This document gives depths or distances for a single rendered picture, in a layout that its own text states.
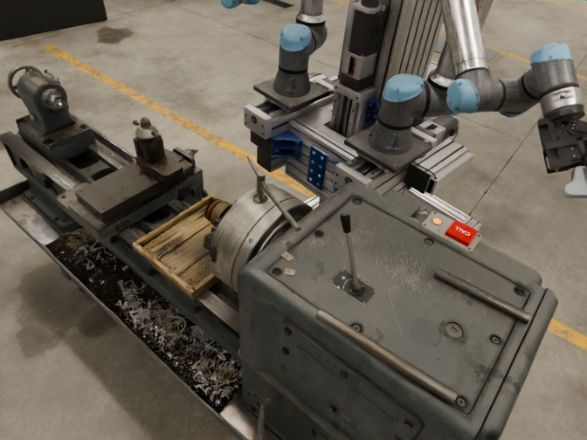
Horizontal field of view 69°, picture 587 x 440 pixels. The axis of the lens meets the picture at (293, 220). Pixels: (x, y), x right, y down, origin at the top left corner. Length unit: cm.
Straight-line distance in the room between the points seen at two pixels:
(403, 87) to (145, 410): 171
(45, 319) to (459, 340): 212
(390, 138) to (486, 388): 86
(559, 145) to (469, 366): 49
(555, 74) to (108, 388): 207
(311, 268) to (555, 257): 249
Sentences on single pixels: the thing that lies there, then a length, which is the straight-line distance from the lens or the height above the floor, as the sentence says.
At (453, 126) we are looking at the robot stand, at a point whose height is 110.
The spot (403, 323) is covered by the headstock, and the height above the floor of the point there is 125.
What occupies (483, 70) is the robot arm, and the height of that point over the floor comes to 157.
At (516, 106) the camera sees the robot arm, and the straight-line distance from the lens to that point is 115.
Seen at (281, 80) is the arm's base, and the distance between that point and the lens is 174.
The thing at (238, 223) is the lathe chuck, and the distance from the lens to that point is 108.
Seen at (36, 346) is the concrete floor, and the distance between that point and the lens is 251.
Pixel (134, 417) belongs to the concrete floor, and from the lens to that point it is 218.
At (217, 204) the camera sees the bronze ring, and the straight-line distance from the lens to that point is 128.
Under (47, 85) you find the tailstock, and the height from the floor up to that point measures 114.
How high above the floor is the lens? 197
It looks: 44 degrees down
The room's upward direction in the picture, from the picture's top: 5 degrees clockwise
